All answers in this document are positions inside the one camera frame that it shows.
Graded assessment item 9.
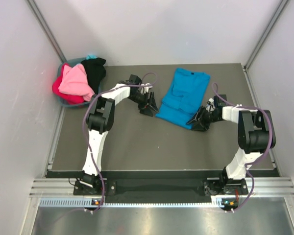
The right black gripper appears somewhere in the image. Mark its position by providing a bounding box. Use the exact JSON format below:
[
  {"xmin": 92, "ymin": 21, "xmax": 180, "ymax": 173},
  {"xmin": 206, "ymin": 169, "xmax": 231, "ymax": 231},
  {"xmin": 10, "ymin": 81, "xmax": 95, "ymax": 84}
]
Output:
[{"xmin": 187, "ymin": 106, "xmax": 221, "ymax": 132}]

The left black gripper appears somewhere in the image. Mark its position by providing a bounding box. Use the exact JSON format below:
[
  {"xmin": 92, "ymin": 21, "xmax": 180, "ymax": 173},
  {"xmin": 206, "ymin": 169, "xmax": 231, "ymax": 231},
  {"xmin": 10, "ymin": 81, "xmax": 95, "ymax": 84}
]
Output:
[{"xmin": 128, "ymin": 91, "xmax": 159, "ymax": 117}]

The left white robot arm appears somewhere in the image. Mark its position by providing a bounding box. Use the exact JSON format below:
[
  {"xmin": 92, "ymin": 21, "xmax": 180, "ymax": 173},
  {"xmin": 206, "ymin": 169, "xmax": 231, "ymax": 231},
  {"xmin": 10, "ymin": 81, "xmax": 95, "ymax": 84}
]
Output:
[{"xmin": 74, "ymin": 75, "xmax": 159, "ymax": 195}]

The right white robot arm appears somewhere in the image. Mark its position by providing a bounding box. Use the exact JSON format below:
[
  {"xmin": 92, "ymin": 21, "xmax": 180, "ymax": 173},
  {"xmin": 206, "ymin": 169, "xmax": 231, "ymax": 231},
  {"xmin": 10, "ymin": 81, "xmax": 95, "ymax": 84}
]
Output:
[{"xmin": 188, "ymin": 94, "xmax": 276, "ymax": 196}]

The black t shirt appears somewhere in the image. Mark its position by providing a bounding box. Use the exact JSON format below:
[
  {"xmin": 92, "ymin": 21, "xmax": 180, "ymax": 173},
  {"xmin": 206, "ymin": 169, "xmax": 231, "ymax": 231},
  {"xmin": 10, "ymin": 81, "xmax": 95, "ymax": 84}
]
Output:
[{"xmin": 81, "ymin": 58, "xmax": 106, "ymax": 94}]

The light blue t shirt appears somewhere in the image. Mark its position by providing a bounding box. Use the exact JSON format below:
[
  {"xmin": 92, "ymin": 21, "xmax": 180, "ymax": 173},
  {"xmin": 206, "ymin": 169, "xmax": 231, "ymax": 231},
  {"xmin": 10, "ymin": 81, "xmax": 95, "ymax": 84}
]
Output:
[{"xmin": 86, "ymin": 54, "xmax": 97, "ymax": 60}]

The red t shirt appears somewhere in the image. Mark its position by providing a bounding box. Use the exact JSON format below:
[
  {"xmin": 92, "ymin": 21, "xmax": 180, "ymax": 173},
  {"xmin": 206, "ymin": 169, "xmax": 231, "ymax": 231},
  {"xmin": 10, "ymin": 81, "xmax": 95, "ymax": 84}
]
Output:
[{"xmin": 52, "ymin": 63, "xmax": 85, "ymax": 105}]

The pink t shirt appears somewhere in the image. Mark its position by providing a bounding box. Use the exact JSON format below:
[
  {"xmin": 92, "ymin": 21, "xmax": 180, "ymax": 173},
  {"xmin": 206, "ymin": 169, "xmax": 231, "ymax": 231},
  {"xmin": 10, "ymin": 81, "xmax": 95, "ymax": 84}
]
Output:
[{"xmin": 59, "ymin": 64, "xmax": 95, "ymax": 101}]

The blue laundry basket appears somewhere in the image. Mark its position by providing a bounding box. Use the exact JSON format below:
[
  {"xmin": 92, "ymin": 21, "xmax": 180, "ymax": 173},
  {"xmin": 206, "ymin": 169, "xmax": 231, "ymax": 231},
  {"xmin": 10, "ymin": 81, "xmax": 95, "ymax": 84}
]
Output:
[{"xmin": 57, "ymin": 58, "xmax": 100, "ymax": 107}]

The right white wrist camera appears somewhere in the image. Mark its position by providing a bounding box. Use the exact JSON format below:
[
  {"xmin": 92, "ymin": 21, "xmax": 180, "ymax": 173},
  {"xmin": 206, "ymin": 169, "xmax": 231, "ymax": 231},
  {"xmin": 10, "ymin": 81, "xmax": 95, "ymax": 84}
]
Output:
[{"xmin": 206, "ymin": 98, "xmax": 215, "ymax": 112}]

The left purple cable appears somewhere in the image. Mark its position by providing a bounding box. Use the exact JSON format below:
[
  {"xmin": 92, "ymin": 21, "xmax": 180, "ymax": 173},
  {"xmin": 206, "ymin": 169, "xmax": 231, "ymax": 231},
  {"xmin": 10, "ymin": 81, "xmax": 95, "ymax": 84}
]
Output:
[{"xmin": 81, "ymin": 71, "xmax": 159, "ymax": 213}]

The grey slotted cable duct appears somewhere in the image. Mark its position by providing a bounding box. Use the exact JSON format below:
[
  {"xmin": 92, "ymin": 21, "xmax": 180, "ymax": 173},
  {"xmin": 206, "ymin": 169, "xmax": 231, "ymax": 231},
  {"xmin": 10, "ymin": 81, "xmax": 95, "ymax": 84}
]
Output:
[{"xmin": 40, "ymin": 198, "xmax": 224, "ymax": 208}]

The aluminium rail frame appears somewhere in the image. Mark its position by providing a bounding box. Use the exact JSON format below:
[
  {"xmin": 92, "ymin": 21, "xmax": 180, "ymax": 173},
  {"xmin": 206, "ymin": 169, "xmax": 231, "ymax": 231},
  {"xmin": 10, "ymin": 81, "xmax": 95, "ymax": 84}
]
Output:
[{"xmin": 20, "ymin": 177, "xmax": 294, "ymax": 235}]

